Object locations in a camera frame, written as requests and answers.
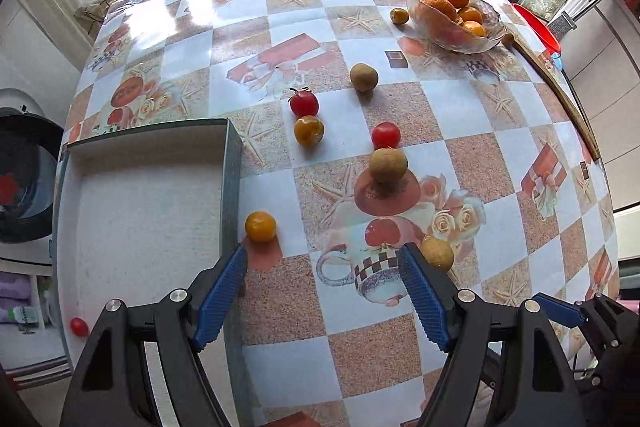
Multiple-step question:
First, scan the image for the red plastic basin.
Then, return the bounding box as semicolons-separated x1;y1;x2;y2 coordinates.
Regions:
511;3;562;56

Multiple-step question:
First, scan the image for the grey cardboard box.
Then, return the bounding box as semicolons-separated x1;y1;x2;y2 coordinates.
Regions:
51;118;256;427

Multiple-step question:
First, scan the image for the white bottle green label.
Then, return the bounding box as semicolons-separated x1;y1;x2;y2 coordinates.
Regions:
11;305;42;325

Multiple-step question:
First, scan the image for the white washing machine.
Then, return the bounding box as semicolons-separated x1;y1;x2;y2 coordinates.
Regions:
0;88;66;266

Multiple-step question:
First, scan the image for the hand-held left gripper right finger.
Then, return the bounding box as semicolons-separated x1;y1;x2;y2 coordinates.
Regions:
398;243;586;427

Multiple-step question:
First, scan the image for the clear glass bowl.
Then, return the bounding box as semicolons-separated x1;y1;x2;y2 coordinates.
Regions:
405;0;507;54

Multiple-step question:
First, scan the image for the red cherry tomato with stem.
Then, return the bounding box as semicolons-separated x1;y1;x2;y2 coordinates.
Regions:
288;87;320;118

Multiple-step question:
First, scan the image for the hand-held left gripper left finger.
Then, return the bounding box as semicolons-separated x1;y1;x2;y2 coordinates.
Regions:
60;246;249;427

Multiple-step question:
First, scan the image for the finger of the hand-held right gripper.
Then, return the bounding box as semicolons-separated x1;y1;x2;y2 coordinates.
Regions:
531;292;622;338

